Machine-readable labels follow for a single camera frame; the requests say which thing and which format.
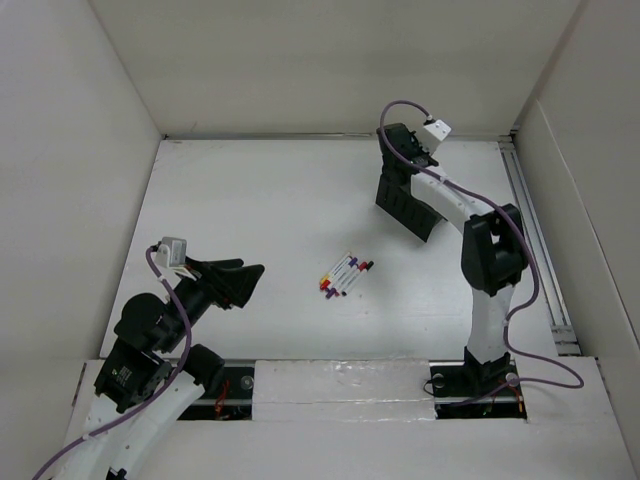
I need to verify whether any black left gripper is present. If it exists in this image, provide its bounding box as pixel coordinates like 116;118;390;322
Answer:
160;253;264;350

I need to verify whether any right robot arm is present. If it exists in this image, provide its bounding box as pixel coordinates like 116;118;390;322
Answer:
376;123;529;404

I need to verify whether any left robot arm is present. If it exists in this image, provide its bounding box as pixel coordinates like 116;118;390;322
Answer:
34;245;265;479

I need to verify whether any black two-compartment pen holder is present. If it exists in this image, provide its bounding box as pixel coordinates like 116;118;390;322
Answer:
375;166;443;242

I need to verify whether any red cap marker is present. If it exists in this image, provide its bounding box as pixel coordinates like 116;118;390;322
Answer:
328;257;366;298
319;254;353;290

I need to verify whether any purple cap marker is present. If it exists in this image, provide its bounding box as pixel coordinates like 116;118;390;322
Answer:
320;256;359;299

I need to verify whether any black cap marker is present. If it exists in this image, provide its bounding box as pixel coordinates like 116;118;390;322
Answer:
340;261;374;296

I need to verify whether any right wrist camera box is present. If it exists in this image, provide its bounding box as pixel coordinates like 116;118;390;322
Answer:
420;119;451;155

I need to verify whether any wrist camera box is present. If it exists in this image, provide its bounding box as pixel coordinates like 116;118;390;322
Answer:
154;236;187;269
420;119;451;155

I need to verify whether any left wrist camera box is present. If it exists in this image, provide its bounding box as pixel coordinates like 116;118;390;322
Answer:
154;236;187;269

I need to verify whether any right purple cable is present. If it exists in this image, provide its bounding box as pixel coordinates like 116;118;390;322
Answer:
378;99;585;407

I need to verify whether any purple cable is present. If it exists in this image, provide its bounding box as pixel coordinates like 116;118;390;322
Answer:
378;99;585;407
29;244;194;480

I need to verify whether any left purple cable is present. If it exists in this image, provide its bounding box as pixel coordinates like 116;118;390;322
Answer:
29;244;194;480

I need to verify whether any aluminium rail right side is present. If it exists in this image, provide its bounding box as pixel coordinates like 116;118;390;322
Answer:
498;136;582;356

